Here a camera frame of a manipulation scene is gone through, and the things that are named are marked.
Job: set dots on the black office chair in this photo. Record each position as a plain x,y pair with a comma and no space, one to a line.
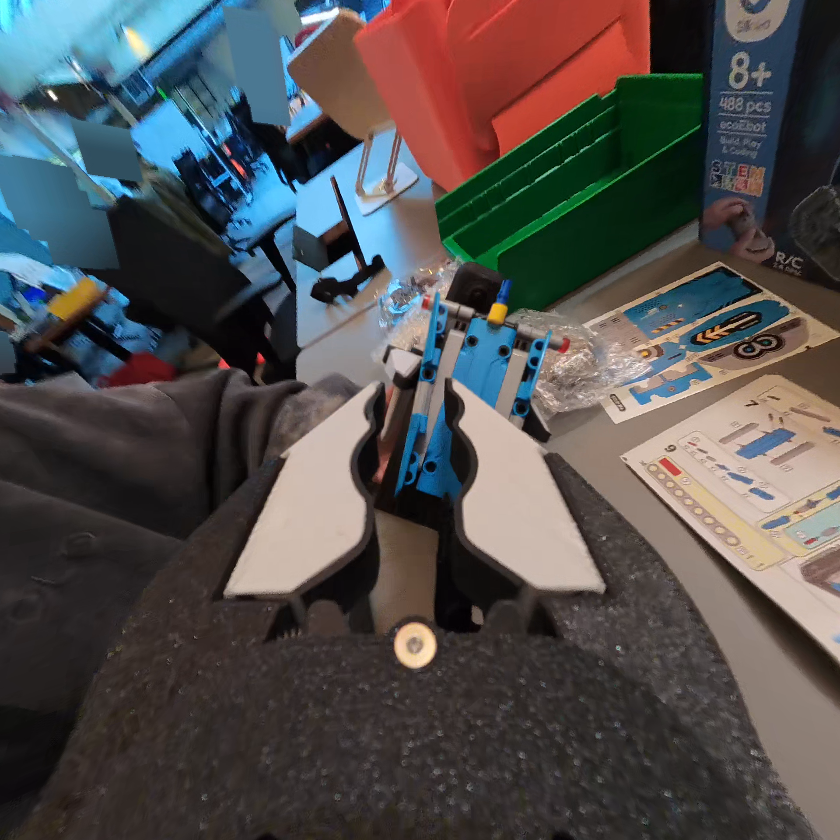
184,276

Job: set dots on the white desk stand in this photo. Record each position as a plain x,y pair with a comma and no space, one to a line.
387,197

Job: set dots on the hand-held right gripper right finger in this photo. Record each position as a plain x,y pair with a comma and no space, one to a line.
525,525

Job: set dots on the blue sticker sheet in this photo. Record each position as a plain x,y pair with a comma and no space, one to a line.
709,341

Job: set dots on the brick instruction booklet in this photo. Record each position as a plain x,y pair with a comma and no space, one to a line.
748,486

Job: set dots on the black desk stand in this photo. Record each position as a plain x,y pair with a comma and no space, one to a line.
352,269

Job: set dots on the grey desk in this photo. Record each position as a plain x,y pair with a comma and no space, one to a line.
683,584

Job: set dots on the person's left forearm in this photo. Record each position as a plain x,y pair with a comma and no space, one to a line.
197,420

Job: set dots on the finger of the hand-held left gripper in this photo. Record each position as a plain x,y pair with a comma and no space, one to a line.
402,364

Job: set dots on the toy robot kit box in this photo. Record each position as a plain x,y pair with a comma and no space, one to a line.
761,131

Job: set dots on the green plastic bin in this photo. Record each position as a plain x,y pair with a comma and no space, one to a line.
578,197

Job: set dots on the crumpled clear plastic bag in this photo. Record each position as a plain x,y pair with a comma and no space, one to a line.
584,361

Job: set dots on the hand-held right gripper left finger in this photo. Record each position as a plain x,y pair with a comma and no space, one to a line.
295,525

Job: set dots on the grey blue toy brick assembly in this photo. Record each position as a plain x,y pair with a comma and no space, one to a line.
486,355

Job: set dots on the tan board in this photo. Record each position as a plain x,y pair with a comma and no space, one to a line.
341,66

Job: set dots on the orange plastic carrier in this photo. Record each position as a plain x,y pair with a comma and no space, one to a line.
551,66

